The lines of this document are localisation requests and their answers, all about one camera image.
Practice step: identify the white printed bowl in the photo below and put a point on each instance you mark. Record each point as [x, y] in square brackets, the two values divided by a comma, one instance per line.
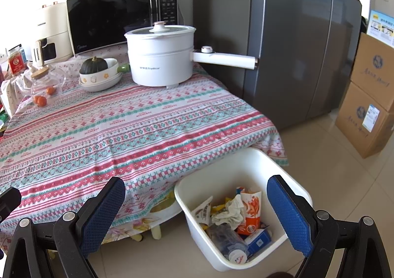
[98, 78]

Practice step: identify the jar with red label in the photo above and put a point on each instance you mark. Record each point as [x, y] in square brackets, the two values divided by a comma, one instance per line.
[17, 64]

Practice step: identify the cardboard box with label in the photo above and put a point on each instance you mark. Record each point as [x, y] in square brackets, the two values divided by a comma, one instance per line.
[354, 130]

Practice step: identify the white electric cooking pot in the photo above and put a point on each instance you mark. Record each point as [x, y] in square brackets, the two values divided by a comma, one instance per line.
[157, 56]

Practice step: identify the black microwave oven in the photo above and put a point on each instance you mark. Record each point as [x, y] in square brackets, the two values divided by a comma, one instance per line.
[107, 16]

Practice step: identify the blue carton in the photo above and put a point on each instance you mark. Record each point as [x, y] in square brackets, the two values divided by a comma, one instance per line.
[261, 242]

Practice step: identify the white tissue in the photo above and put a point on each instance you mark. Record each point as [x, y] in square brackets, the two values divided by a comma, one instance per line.
[229, 216]

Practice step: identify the blue and white box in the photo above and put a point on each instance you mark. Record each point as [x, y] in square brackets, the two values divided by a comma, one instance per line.
[381, 27]

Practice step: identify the yellow floral cloth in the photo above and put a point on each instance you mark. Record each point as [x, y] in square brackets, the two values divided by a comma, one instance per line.
[138, 224]

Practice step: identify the white wall socket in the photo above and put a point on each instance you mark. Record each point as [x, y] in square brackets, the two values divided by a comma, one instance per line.
[3, 56]

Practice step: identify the dark green squash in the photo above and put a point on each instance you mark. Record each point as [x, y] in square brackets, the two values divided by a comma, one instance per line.
[93, 66]

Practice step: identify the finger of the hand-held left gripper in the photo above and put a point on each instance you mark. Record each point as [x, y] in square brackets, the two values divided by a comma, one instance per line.
[9, 202]

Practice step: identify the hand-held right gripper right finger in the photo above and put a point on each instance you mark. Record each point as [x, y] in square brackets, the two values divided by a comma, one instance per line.
[289, 216]

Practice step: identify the cream air fryer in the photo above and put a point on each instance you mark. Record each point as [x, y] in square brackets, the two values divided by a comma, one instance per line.
[52, 25]

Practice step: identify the yellow wrapper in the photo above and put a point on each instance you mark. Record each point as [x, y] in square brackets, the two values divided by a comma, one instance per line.
[220, 207]

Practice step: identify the glass jar with wooden lid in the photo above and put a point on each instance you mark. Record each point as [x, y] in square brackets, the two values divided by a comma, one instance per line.
[41, 73]

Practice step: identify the small orange tomato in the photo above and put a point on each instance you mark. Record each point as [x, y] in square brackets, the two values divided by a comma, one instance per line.
[50, 91]
[40, 101]

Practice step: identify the white plastic bin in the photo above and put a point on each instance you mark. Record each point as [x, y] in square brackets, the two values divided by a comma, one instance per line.
[215, 173]

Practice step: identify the striped patterned tablecloth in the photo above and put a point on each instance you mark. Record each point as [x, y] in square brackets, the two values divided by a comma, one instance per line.
[154, 130]

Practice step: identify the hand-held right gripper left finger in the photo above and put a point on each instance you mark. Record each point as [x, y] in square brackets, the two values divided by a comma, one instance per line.
[101, 213]

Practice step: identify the red and white fries carton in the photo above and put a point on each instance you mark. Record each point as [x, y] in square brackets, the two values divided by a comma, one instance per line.
[249, 210]

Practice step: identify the grey refrigerator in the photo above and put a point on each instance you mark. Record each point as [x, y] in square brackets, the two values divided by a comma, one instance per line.
[292, 50]

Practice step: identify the clear plastic bottle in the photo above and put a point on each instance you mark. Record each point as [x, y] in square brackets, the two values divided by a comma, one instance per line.
[221, 235]

